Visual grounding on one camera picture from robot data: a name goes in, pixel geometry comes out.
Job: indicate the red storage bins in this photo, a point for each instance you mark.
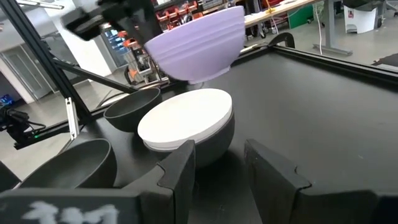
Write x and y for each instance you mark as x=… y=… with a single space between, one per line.
x=164 y=15

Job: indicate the silver metal bracket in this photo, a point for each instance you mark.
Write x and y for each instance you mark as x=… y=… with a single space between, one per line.
x=72 y=118

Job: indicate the purple bowl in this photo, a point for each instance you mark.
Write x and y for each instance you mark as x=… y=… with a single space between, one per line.
x=199 y=49

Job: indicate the black bowl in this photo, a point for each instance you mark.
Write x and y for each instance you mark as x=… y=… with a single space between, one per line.
x=77 y=165
x=217 y=140
x=130 y=115

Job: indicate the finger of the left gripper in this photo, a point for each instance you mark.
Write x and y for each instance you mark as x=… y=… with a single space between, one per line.
x=143 y=28

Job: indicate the wooden workbench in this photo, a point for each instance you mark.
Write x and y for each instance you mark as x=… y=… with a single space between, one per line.
x=280 y=9

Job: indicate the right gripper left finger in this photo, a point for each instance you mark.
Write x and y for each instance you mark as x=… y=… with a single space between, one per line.
x=93 y=208

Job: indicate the black device with green light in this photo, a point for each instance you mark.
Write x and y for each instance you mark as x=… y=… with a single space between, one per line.
x=18 y=124

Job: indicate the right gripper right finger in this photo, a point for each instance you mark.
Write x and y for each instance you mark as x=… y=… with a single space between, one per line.
x=280 y=199

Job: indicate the grey door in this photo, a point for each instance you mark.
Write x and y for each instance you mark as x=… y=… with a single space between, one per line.
x=25 y=71

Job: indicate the grey desk leg with foot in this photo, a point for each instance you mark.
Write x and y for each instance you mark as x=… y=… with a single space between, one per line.
x=331 y=25

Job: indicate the white bowl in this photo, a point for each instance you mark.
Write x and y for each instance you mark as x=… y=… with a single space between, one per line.
x=186 y=118

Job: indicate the cabinet with blue display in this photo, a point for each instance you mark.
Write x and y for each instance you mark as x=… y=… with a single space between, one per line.
x=113 y=43

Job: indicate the equipment cart with orange parts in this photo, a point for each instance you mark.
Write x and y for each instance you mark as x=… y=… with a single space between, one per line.
x=140 y=65

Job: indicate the green box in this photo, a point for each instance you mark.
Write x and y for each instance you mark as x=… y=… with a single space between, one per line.
x=300 y=17

